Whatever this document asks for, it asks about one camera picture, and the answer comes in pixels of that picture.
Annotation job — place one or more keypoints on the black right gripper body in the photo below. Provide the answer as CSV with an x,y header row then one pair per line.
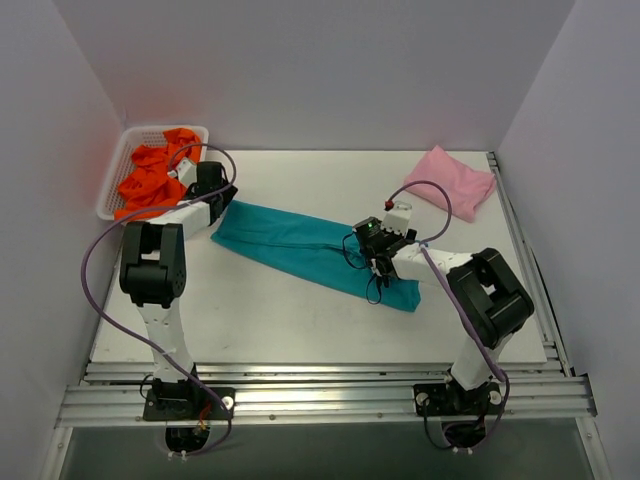
x,y
377,265

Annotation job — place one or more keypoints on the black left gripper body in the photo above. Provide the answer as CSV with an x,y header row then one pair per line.
x,y
228,193

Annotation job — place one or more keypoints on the teal t-shirt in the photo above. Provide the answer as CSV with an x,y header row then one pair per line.
x,y
310,248

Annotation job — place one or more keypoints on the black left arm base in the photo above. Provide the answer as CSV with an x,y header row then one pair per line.
x,y
195,421

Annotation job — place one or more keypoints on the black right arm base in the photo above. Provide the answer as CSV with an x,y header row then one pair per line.
x,y
458,420

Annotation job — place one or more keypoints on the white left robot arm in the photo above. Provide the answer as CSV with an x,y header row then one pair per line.
x,y
153,266

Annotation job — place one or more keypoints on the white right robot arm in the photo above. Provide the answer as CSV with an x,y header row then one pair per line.
x,y
490,300

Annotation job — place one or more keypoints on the orange crumpled t-shirt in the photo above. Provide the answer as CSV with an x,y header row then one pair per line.
x,y
150,182

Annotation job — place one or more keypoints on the white plastic basket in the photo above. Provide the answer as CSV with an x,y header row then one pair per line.
x,y
121,164

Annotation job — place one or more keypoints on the pink folded t-shirt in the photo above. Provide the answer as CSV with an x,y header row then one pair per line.
x,y
467,188

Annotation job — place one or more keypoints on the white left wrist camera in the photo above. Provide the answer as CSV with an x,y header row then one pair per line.
x,y
185,172

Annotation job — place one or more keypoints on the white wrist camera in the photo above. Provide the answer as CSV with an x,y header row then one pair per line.
x,y
397,217
185,172

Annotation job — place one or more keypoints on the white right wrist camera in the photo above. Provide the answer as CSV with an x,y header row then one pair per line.
x,y
397,217

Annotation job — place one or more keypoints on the aluminium front rail frame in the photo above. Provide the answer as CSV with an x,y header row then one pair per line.
x,y
328,421

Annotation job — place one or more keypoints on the aluminium side rail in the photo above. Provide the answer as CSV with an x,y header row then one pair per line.
x,y
532,278

